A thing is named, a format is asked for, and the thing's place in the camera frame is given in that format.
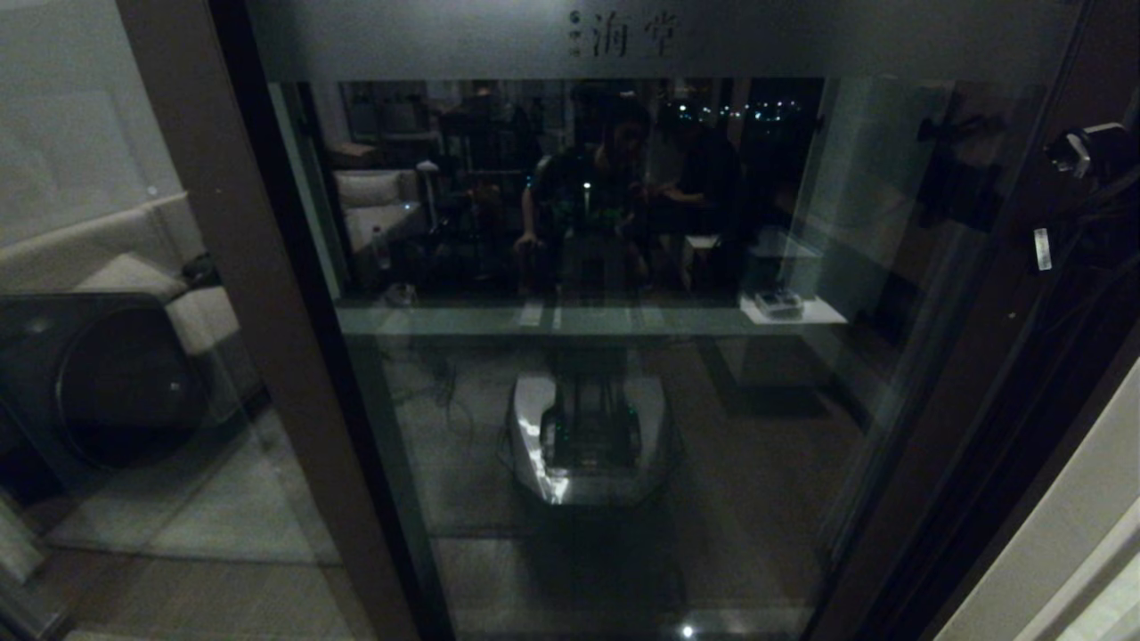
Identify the sliding glass door brown frame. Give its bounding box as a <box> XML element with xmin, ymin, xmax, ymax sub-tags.
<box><xmin>245</xmin><ymin>0</ymin><xmax>1140</xmax><ymax>641</ymax></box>

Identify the light grey sofa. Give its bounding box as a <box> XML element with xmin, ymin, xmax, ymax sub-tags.
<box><xmin>0</xmin><ymin>196</ymin><xmax>270</xmax><ymax>437</ymax></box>

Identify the dark brown door jamb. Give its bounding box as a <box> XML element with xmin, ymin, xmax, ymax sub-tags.
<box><xmin>855</xmin><ymin>294</ymin><xmax>1140</xmax><ymax>641</ymax></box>

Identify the fixed glass door panel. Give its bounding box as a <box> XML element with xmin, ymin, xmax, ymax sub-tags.
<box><xmin>0</xmin><ymin>0</ymin><xmax>457</xmax><ymax>641</ymax></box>

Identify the dark green cloth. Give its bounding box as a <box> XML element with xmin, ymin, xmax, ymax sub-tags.
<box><xmin>181</xmin><ymin>251</ymin><xmax>222</xmax><ymax>288</ymax></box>

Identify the long grey stone sill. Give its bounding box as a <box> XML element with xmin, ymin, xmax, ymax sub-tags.
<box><xmin>411</xmin><ymin>294</ymin><xmax>796</xmax><ymax>312</ymax></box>

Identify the light grey sofa cushion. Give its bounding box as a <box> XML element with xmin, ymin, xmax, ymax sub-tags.
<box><xmin>76</xmin><ymin>254</ymin><xmax>197</xmax><ymax>305</ymax></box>

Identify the grey floor rug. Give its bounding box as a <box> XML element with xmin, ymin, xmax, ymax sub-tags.
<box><xmin>40</xmin><ymin>405</ymin><xmax>344</xmax><ymax>571</ymax></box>

